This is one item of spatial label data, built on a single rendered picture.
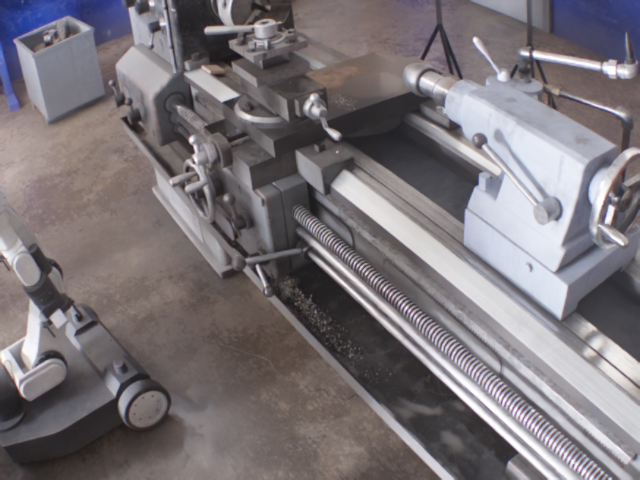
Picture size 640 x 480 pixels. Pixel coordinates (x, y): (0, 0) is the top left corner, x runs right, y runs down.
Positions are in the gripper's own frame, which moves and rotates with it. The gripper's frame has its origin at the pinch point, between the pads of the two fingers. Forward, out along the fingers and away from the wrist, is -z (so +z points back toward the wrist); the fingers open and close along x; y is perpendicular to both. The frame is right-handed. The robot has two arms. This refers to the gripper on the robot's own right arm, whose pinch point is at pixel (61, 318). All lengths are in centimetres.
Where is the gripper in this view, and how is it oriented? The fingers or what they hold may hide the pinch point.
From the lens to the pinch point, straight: 202.9
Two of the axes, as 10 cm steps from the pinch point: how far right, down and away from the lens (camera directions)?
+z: -2.4, -6.9, -6.8
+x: 7.1, -6.1, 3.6
